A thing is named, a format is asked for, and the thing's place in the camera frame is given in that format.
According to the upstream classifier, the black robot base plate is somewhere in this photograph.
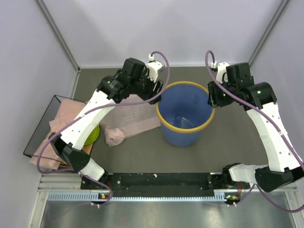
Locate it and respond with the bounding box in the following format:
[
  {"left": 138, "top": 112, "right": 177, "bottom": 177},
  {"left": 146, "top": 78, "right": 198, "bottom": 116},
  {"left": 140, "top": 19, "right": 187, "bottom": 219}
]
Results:
[{"left": 80, "top": 172, "right": 240, "bottom": 197}]

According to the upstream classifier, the pink plastic trash bag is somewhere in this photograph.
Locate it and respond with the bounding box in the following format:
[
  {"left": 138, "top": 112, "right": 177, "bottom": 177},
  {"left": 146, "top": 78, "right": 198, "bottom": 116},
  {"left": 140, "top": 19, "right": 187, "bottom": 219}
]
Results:
[
  {"left": 28, "top": 99, "right": 87, "bottom": 171},
  {"left": 100, "top": 103, "right": 160, "bottom": 147}
]

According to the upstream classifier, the blue trash bin yellow rim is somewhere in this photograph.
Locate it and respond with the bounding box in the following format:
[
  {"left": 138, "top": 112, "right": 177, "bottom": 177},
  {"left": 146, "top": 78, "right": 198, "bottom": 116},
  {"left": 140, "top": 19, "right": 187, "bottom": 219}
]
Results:
[{"left": 156, "top": 81, "right": 215, "bottom": 147}]

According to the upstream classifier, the black wire frame shelf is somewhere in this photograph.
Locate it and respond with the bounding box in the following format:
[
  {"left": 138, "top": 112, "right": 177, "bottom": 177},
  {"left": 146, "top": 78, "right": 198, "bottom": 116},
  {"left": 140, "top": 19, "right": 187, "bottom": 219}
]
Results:
[{"left": 23, "top": 95, "right": 85, "bottom": 170}]

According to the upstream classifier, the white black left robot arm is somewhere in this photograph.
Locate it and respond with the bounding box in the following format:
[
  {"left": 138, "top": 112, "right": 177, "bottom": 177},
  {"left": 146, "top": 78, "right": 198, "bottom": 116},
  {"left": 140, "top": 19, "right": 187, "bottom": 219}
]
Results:
[{"left": 50, "top": 56, "right": 165, "bottom": 188}]

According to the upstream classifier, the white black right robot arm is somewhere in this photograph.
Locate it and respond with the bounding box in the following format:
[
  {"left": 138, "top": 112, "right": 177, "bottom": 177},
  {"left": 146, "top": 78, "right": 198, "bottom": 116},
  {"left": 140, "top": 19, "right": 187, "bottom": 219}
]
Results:
[{"left": 208, "top": 62, "right": 304, "bottom": 192}]

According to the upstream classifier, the grey slotted cable duct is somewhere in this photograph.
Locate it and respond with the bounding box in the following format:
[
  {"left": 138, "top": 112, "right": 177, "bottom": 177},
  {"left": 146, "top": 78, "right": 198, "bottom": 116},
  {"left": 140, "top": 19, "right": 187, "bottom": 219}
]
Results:
[{"left": 48, "top": 192, "right": 100, "bottom": 201}]

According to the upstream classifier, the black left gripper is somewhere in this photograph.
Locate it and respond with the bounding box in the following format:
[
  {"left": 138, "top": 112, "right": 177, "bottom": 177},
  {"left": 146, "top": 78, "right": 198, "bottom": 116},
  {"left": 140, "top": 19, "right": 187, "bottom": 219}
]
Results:
[{"left": 130, "top": 70, "right": 163, "bottom": 105}]

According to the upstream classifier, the green plate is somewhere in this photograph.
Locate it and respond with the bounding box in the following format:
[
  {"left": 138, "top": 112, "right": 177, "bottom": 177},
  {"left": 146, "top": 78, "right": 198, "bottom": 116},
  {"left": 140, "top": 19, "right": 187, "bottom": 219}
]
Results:
[{"left": 84, "top": 125, "right": 100, "bottom": 146}]

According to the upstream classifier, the aluminium frame rail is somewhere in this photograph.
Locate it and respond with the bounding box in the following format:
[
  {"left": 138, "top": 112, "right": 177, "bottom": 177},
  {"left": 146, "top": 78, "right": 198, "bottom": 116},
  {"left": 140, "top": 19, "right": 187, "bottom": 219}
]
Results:
[{"left": 29, "top": 174, "right": 304, "bottom": 228}]

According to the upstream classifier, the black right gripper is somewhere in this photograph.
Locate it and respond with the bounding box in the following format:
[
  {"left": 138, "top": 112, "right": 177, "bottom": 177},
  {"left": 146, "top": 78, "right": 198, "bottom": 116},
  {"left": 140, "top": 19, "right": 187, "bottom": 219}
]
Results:
[{"left": 208, "top": 77, "right": 238, "bottom": 108}]

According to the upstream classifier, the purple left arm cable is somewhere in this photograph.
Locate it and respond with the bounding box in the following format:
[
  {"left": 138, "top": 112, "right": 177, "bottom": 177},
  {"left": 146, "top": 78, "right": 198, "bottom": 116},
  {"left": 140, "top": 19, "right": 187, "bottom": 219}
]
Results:
[{"left": 35, "top": 50, "right": 171, "bottom": 206}]

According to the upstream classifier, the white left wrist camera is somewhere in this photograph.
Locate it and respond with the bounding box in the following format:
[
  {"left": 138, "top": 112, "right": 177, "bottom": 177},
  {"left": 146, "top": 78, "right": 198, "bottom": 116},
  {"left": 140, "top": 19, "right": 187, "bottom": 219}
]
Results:
[{"left": 145, "top": 54, "right": 165, "bottom": 83}]

